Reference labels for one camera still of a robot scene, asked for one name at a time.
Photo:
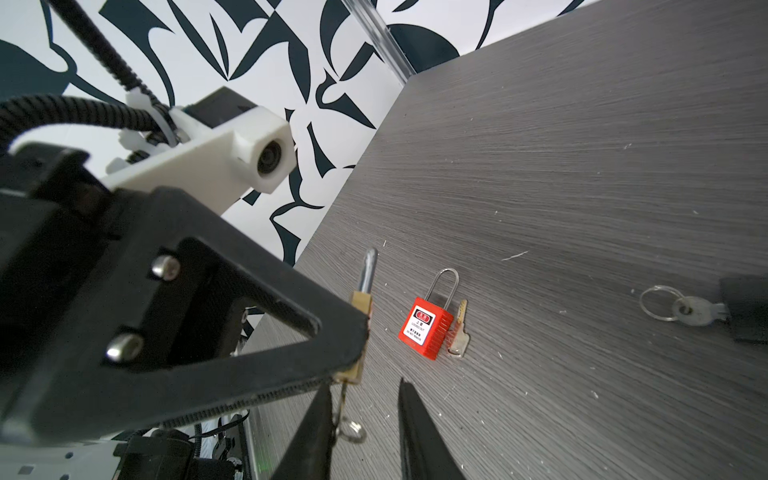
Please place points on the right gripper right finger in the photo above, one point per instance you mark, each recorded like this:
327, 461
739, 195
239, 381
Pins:
424, 454

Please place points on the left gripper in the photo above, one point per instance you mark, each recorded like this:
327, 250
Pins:
57, 220

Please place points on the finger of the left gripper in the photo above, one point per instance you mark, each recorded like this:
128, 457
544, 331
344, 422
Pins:
183, 318

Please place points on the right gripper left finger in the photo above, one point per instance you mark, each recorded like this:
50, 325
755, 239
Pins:
309, 453

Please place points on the small silver padlock key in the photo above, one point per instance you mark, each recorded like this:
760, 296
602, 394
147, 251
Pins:
345, 428

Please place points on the silver brass key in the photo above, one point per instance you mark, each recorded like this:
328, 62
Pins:
460, 339

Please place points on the red padlock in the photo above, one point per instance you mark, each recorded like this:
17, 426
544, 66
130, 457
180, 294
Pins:
427, 324

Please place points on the large brass padlock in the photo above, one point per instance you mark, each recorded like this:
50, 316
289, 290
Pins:
362, 300

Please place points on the black padlock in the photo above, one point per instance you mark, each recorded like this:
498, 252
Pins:
743, 308

